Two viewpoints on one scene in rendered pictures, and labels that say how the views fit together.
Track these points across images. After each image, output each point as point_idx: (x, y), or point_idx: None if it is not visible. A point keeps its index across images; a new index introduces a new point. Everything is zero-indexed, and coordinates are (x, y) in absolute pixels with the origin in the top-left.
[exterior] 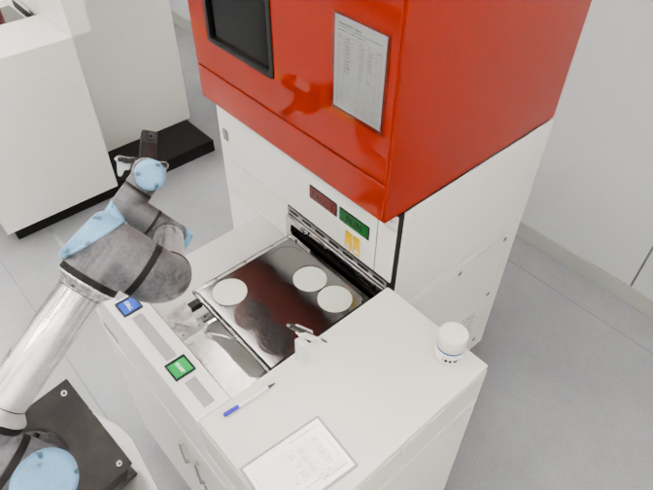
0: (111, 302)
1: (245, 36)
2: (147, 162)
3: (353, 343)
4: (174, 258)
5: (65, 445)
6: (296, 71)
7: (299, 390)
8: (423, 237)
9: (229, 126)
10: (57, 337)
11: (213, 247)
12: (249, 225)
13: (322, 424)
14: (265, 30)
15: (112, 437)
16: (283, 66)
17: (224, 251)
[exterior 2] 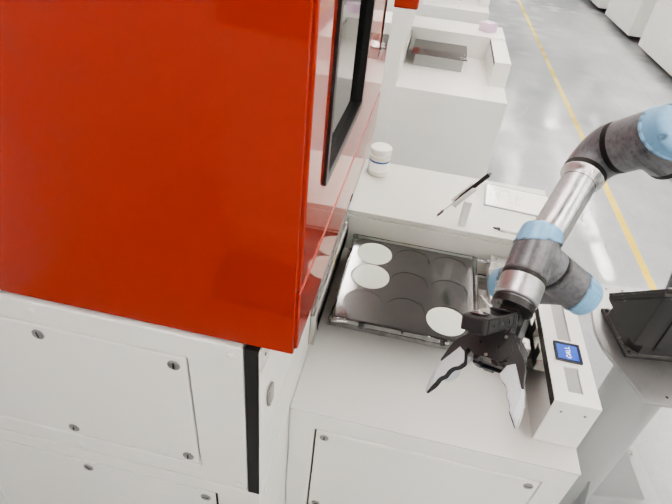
0: (584, 371)
1: (347, 90)
2: (546, 221)
3: (418, 208)
4: (592, 131)
5: (671, 281)
6: (372, 56)
7: (480, 217)
8: None
9: (274, 362)
10: None
11: (387, 418)
12: (318, 406)
13: (485, 200)
14: (361, 41)
15: (625, 292)
16: (367, 69)
17: (381, 401)
